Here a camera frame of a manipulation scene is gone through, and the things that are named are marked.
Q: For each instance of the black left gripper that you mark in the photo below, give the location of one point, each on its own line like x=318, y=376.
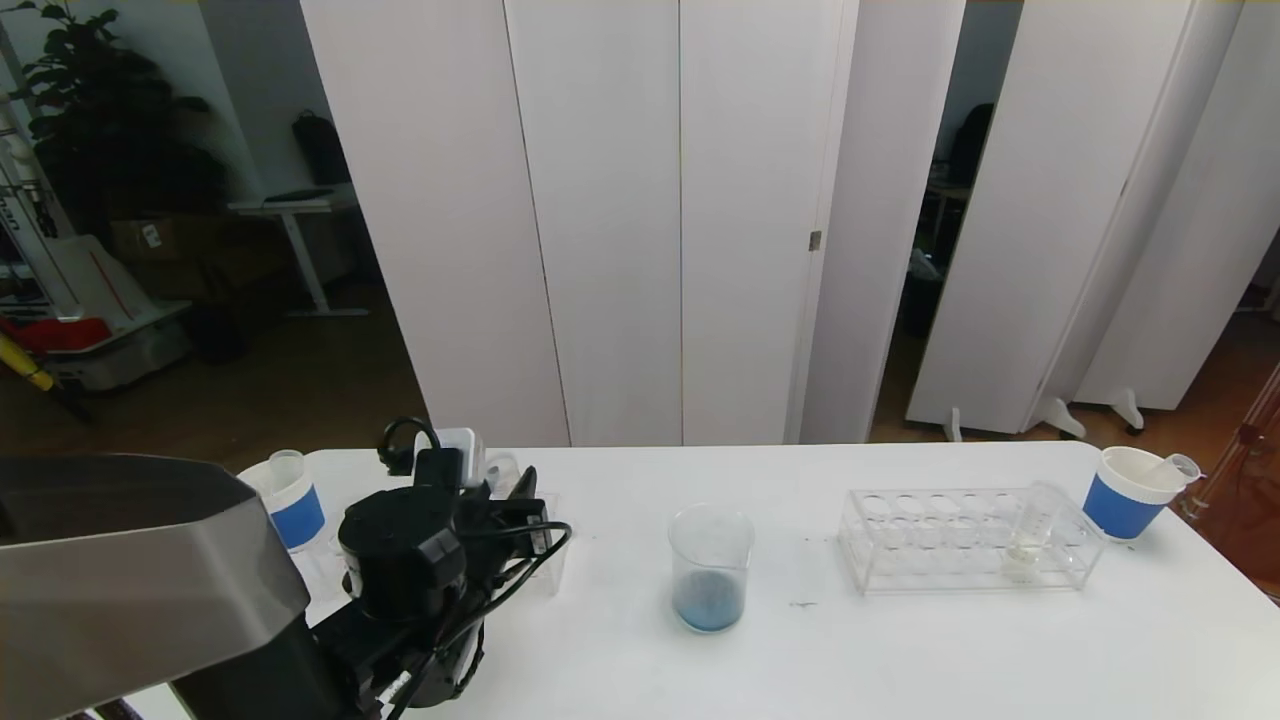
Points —
x=527, y=517

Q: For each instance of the test tube with red liquid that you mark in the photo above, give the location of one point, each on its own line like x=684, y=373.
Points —
x=1178, y=468
x=503, y=472

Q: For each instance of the test tube with blue liquid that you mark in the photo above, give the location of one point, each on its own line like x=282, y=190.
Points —
x=285, y=468

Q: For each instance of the test tube with yellowish liquid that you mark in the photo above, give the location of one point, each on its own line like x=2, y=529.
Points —
x=1030, y=540

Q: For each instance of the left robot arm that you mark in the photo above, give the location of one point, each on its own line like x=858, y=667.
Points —
x=150, y=580

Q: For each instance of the clear acrylic test tube rack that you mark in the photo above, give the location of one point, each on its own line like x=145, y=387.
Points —
x=940, y=560
x=552, y=575

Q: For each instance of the clear glass beaker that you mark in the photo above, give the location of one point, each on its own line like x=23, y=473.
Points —
x=710, y=600

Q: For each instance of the blue and white paper cup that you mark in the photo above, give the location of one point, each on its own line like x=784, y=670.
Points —
x=1120, y=510
x=300, y=520

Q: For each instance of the white standing desk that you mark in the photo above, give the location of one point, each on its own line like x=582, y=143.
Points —
x=295, y=205

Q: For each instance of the black backpack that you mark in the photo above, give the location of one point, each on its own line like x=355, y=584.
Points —
x=320, y=150

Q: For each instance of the brown cardboard box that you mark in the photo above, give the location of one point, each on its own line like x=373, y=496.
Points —
x=150, y=240

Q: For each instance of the white partition panel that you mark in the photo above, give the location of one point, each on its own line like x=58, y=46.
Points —
x=1020, y=200
x=880, y=200
x=1180, y=250

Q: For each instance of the white wheeled machine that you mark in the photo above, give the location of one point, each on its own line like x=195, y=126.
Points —
x=110, y=290

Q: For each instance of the red plastic part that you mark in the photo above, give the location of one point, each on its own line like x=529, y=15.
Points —
x=50, y=335

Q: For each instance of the yellow tool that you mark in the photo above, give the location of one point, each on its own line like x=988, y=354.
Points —
x=25, y=368

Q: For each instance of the dark green potted plant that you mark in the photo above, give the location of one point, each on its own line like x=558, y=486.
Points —
x=110, y=120

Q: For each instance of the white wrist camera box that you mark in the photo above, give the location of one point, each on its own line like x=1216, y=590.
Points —
x=462, y=445

